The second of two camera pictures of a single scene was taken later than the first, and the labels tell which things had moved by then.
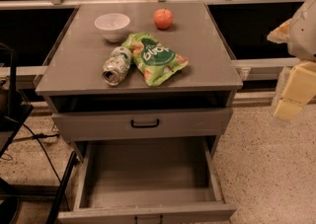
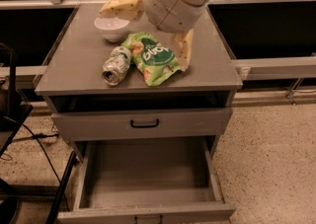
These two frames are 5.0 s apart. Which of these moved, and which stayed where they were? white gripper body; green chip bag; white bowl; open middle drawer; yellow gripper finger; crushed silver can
Moved: yellow gripper finger; white gripper body
Stayed: open middle drawer; green chip bag; crushed silver can; white bowl
